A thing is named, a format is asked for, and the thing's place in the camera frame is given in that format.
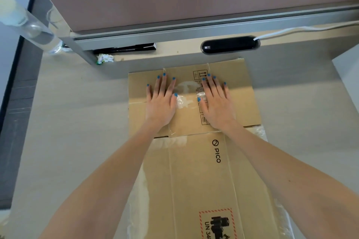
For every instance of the person's left hand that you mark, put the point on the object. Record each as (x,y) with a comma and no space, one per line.
(161,107)

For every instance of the person's right hand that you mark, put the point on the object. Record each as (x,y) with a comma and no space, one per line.
(218,107)

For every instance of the white box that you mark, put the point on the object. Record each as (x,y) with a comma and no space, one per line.
(347,65)

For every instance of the person's left forearm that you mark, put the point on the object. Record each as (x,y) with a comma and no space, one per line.
(98,191)

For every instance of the person's right forearm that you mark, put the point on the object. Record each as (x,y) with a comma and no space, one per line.
(294,180)

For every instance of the black desk power socket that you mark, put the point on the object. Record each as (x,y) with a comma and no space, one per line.
(230,45)

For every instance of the black marker pen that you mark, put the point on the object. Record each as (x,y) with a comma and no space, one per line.
(123,49)

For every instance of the small white crumpled wrapper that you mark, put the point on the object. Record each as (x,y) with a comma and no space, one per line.
(105,59)

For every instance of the grey metal bar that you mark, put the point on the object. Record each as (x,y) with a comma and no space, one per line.
(81,51)

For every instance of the small clear glass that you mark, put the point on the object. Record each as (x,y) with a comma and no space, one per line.
(57,21)

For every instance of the clear bottle white cap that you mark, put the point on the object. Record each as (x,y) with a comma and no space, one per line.
(25,23)

